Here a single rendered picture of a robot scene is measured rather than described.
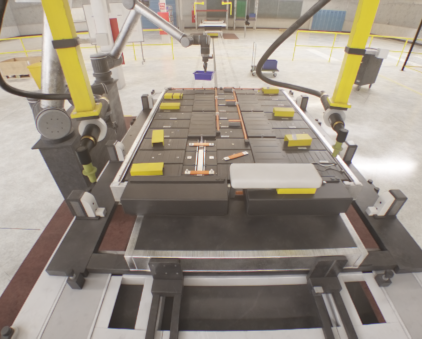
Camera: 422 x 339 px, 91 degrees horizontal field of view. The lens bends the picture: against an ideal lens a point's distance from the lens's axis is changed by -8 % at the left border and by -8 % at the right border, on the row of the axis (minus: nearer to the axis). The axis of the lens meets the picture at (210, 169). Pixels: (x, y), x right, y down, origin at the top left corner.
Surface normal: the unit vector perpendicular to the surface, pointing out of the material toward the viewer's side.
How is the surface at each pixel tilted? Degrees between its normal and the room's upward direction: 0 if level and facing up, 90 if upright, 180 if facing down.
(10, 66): 90
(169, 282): 0
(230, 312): 0
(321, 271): 90
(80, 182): 90
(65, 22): 90
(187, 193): 0
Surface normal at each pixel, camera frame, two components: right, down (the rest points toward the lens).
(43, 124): 0.55, 0.47
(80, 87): 0.25, 0.58
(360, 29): -0.25, 0.58
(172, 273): 0.00, 0.60
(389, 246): 0.00, -0.80
